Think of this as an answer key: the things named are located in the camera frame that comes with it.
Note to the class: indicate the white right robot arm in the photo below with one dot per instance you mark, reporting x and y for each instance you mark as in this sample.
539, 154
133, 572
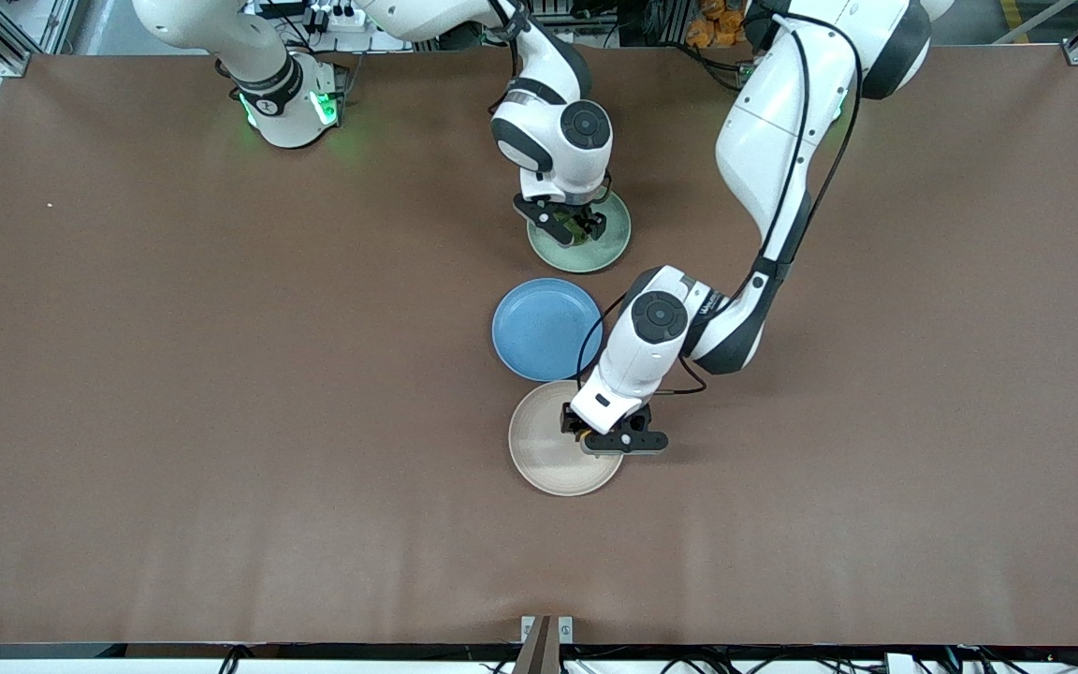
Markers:
558, 131

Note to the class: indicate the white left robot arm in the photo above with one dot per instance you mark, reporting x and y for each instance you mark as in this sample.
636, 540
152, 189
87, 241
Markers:
764, 140

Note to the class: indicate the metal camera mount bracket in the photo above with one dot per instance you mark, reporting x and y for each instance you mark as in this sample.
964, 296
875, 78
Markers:
546, 641

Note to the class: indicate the brown table cover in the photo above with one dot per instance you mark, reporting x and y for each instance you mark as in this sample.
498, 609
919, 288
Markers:
221, 421

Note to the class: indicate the light green plate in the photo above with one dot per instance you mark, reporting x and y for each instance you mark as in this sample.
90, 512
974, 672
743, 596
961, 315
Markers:
609, 248

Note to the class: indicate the white power strip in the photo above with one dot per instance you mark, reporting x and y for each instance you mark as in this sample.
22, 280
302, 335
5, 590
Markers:
333, 17

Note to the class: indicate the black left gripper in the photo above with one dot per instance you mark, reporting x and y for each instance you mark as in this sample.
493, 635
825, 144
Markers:
573, 423

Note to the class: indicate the green lettuce leaf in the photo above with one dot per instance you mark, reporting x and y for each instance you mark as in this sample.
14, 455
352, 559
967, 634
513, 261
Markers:
579, 232

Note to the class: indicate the bag of orange fruits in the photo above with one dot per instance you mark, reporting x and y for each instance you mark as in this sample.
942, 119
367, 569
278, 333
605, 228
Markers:
717, 23

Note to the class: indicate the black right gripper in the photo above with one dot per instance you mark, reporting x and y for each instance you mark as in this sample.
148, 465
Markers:
586, 218

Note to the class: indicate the blue plate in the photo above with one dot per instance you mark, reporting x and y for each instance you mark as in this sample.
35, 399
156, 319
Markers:
546, 329

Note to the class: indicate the beige plate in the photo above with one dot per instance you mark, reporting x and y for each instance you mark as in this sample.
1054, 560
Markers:
539, 449

